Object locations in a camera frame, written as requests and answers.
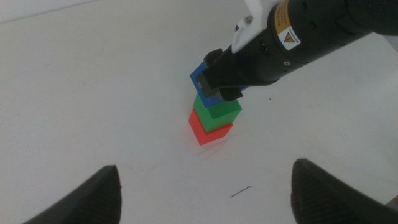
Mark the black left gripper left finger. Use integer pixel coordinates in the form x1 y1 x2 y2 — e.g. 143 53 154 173
23 165 122 224

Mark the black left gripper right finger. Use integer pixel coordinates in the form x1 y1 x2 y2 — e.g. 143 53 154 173
290 158 398 224

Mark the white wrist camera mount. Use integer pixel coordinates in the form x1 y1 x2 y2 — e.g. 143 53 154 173
231 0 284 54

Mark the blue cube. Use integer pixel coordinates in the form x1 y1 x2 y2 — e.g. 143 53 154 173
189 61 249 109

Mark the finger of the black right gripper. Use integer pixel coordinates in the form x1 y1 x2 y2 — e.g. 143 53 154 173
198 49 244 102

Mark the red cube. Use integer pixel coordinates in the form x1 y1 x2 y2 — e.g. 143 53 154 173
188 108 234 146

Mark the green cube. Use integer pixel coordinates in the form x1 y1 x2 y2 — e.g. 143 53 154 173
192 93 243 133

